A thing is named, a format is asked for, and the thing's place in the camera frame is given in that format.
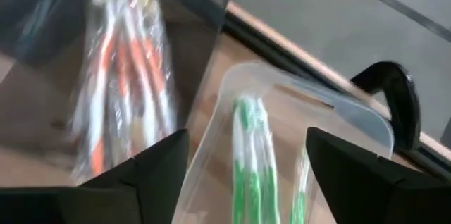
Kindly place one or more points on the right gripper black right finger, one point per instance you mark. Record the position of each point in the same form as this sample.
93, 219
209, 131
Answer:
380, 196

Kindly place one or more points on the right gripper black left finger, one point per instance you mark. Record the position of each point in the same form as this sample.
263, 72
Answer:
105, 203

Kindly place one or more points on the clear plastic bin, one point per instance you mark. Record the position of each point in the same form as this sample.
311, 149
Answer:
352, 118

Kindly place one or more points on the black curved hook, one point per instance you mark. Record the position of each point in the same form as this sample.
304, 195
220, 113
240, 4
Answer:
401, 104

